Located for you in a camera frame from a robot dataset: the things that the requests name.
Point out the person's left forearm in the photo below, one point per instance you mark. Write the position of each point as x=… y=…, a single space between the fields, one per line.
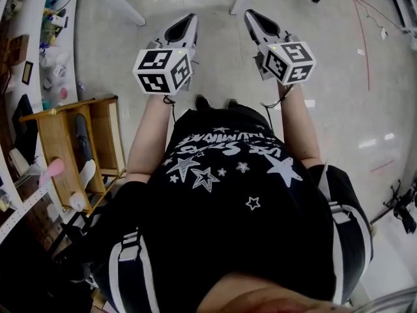
x=148 y=135

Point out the person's right forearm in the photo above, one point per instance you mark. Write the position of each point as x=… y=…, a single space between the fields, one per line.
x=299 y=122

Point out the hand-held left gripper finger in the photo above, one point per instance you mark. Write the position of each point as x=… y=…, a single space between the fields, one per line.
x=163 y=33
x=194 y=33

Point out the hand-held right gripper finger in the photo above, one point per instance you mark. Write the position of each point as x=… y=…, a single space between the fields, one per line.
x=254 y=36
x=273 y=31

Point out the white shelving unit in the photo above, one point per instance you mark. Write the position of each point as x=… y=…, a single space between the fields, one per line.
x=73 y=44

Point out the white power adapter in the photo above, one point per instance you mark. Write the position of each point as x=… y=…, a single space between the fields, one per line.
x=383 y=33

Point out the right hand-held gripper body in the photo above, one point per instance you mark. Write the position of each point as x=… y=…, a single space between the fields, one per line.
x=290 y=64

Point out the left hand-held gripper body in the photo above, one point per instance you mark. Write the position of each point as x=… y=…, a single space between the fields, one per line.
x=153 y=67

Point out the person's black star t-shirt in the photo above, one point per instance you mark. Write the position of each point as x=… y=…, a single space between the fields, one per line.
x=228 y=214

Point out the wooden rack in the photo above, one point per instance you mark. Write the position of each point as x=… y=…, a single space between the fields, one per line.
x=55 y=142

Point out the wooden box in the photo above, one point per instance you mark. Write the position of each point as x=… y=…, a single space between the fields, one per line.
x=14 y=51

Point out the person's black shoe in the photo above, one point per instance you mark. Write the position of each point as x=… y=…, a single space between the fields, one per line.
x=202 y=102
x=232 y=103

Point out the dark grey folded umbrella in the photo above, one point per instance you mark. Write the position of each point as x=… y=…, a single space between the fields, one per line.
x=83 y=135

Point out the pink handheld fan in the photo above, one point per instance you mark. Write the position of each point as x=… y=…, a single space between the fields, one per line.
x=53 y=169

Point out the black tripod stand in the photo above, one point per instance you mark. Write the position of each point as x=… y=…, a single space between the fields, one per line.
x=402 y=207

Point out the person's chin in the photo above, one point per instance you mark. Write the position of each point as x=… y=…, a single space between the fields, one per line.
x=260 y=293

